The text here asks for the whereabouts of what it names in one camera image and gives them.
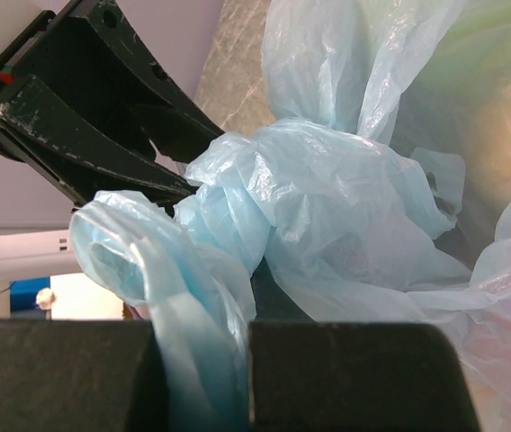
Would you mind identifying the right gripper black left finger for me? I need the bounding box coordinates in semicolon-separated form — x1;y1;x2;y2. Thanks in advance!
0;319;169;431

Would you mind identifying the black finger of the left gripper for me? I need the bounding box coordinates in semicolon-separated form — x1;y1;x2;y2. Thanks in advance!
34;1;223;162
0;76;196;206

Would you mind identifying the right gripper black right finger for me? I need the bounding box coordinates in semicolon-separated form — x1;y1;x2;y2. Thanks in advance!
248;321;480;431

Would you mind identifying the light blue plastic bag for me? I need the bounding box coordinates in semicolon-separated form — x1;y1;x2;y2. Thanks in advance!
71;1;511;431

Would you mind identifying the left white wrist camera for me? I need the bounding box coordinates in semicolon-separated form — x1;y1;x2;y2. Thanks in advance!
0;1;81;91

